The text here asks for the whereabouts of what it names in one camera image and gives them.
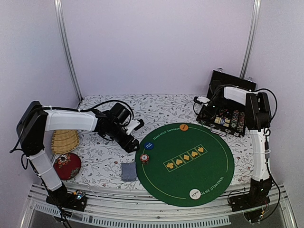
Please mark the right aluminium frame post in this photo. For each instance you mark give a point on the right aluminium frame post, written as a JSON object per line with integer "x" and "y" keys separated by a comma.
{"x": 251, "y": 37}

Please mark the white dealer button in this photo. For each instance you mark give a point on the white dealer button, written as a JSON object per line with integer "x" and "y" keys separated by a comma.
{"x": 195, "y": 194}

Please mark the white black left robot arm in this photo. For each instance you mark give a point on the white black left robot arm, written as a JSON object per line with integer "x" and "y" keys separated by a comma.
{"x": 39, "y": 119}

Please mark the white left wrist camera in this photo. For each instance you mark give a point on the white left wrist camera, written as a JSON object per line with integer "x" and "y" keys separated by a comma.
{"x": 134, "y": 125}

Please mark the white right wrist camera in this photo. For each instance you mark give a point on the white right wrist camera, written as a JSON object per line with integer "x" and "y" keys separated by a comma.
{"x": 201, "y": 100}

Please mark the orange blind button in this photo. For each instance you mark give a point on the orange blind button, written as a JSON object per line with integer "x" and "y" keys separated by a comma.
{"x": 184, "y": 127}

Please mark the aluminium frame post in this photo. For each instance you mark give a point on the aluminium frame post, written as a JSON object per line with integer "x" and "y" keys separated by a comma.
{"x": 66, "y": 48}
{"x": 251, "y": 37}

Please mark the blue playing card deck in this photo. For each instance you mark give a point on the blue playing card deck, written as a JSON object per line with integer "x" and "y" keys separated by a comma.
{"x": 129, "y": 173}

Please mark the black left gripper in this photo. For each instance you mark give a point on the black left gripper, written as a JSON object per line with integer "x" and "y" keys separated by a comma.
{"x": 129, "y": 148}

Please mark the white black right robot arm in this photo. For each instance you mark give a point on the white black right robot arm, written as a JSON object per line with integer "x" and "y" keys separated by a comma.
{"x": 257, "y": 119}

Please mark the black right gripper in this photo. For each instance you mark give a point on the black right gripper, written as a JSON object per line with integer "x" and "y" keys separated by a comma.
{"x": 210, "y": 113}

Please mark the woven bamboo basket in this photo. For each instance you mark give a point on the woven bamboo basket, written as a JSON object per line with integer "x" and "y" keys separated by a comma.
{"x": 64, "y": 141}

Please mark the red floral round cushion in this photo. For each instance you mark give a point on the red floral round cushion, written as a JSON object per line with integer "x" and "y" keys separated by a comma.
{"x": 67, "y": 166}

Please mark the black poker chip case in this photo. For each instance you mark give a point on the black poker chip case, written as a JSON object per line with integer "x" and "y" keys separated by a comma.
{"x": 233, "y": 120}

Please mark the left aluminium frame post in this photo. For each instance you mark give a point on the left aluminium frame post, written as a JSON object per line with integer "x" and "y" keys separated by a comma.
{"x": 66, "y": 48}

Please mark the round green poker mat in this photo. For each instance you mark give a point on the round green poker mat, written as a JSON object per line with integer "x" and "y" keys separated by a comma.
{"x": 181, "y": 161}

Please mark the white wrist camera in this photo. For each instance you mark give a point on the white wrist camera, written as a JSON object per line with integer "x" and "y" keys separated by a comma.
{"x": 201, "y": 100}
{"x": 134, "y": 125}

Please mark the blue blind button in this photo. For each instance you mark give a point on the blue blind button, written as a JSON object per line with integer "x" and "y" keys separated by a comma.
{"x": 148, "y": 146}

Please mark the floral white table cloth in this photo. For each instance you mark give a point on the floral white table cloth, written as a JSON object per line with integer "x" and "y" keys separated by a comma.
{"x": 84, "y": 158}

